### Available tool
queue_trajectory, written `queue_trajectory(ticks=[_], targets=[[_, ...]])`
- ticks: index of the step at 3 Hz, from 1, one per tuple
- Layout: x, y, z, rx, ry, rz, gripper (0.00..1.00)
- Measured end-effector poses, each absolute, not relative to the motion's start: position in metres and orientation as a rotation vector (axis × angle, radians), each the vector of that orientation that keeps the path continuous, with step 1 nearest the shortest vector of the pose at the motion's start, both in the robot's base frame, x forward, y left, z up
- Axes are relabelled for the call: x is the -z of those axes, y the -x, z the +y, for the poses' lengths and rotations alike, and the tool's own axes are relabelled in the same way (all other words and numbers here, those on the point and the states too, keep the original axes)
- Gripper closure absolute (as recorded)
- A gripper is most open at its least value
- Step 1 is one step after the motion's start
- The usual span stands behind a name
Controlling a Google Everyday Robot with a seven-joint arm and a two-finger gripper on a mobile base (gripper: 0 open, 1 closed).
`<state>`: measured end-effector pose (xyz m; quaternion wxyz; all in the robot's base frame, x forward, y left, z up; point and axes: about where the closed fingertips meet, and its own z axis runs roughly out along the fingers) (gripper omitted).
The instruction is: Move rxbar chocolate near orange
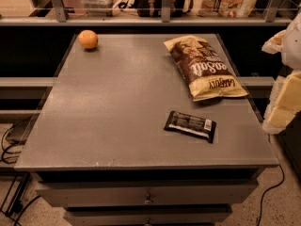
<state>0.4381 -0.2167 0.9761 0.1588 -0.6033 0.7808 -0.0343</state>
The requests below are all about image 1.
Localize grey metal shelf rail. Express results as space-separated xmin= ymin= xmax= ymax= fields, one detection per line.
xmin=0 ymin=0 xmax=301 ymax=27

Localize grey lower drawer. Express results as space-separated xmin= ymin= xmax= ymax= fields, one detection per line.
xmin=64 ymin=205 xmax=231 ymax=226

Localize grey top drawer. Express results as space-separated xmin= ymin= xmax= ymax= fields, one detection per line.
xmin=36 ymin=180 xmax=258 ymax=207

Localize grey drawer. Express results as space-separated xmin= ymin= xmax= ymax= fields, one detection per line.
xmin=64 ymin=205 xmax=231 ymax=226
xmin=36 ymin=180 xmax=258 ymax=207

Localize black bag on shelf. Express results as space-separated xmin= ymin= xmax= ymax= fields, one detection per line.
xmin=118 ymin=0 xmax=194 ymax=18

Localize orange fruit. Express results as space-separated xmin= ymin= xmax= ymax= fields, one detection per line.
xmin=78 ymin=30 xmax=98 ymax=49

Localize black cable right floor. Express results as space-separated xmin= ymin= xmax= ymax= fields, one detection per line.
xmin=255 ymin=163 xmax=286 ymax=226

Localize black rxbar chocolate wrapper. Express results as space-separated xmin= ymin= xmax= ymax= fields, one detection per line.
xmin=164 ymin=111 xmax=216 ymax=143

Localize colourful snack bag on shelf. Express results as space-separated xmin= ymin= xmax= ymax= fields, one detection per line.
xmin=198 ymin=0 xmax=257 ymax=18

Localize black cables left floor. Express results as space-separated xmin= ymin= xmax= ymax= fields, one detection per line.
xmin=0 ymin=116 xmax=41 ymax=226

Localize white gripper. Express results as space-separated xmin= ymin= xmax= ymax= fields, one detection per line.
xmin=261 ymin=13 xmax=301 ymax=135

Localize brown cream cookie bag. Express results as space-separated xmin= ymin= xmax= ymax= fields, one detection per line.
xmin=164 ymin=35 xmax=247 ymax=102

